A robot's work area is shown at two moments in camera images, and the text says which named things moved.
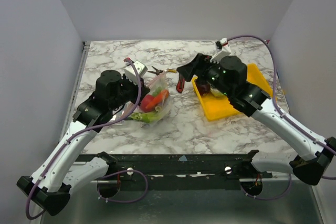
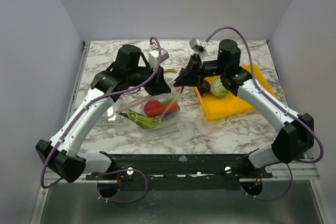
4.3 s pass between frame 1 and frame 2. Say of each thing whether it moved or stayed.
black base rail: stayed
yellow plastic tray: stayed
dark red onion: stayed
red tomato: moved
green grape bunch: moved
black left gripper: moved
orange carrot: moved
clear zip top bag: moved
